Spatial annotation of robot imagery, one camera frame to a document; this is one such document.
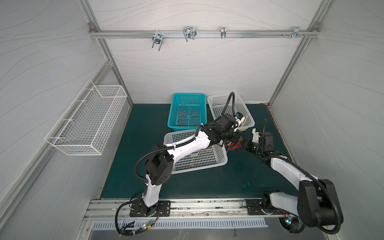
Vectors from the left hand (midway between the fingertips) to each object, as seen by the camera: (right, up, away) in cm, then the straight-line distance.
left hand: (244, 131), depth 78 cm
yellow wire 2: (-2, +5, -6) cm, 9 cm away
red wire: (-35, +12, +37) cm, 52 cm away
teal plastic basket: (-31, +12, +37) cm, 50 cm away
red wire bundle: (0, -9, +11) cm, 14 cm away
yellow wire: (-20, -14, +15) cm, 29 cm away
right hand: (+4, -5, +11) cm, 13 cm away
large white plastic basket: (-15, -17, +15) cm, 27 cm away
